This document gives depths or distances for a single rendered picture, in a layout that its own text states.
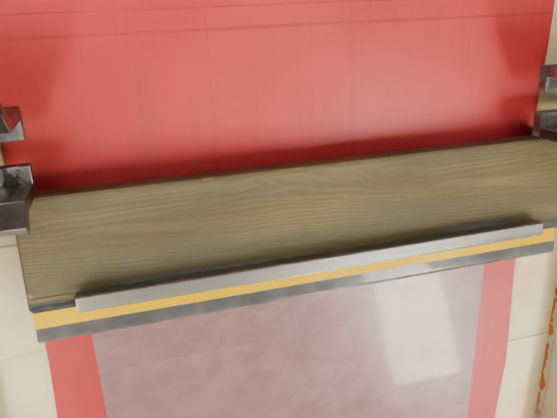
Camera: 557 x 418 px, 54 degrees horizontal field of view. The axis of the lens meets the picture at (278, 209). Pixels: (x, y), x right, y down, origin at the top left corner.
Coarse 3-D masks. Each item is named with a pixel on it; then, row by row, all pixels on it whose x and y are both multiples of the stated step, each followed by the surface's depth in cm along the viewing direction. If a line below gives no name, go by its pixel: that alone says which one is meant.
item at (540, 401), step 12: (552, 312) 53; (552, 324) 54; (552, 336) 54; (552, 348) 54; (552, 360) 54; (552, 372) 54; (540, 384) 56; (552, 384) 55; (540, 396) 57; (552, 396) 55; (540, 408) 57; (552, 408) 55
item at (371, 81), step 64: (320, 0) 37; (384, 0) 38; (448, 0) 40; (512, 0) 41; (320, 64) 39; (384, 64) 40; (448, 64) 41; (512, 64) 43; (320, 128) 40; (384, 128) 42; (448, 128) 43; (512, 128) 45; (320, 320) 46; (384, 320) 48; (448, 320) 50; (320, 384) 48; (384, 384) 51; (448, 384) 53
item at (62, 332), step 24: (432, 264) 43; (456, 264) 43; (480, 264) 44; (288, 288) 40; (312, 288) 40; (336, 288) 41; (144, 312) 37; (168, 312) 38; (192, 312) 38; (48, 336) 36; (72, 336) 36
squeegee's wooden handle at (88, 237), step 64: (64, 192) 34; (128, 192) 35; (192, 192) 36; (256, 192) 37; (320, 192) 38; (384, 192) 40; (448, 192) 41; (512, 192) 42; (64, 256) 34; (128, 256) 35; (192, 256) 37; (256, 256) 38
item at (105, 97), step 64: (0, 0) 32; (64, 0) 33; (128, 0) 34; (192, 0) 35; (256, 0) 36; (0, 64) 33; (64, 64) 34; (128, 64) 35; (192, 64) 36; (256, 64) 37; (64, 128) 35; (128, 128) 36; (192, 128) 38; (256, 128) 39; (192, 320) 43; (256, 320) 44; (64, 384) 42; (128, 384) 43; (192, 384) 45; (256, 384) 46
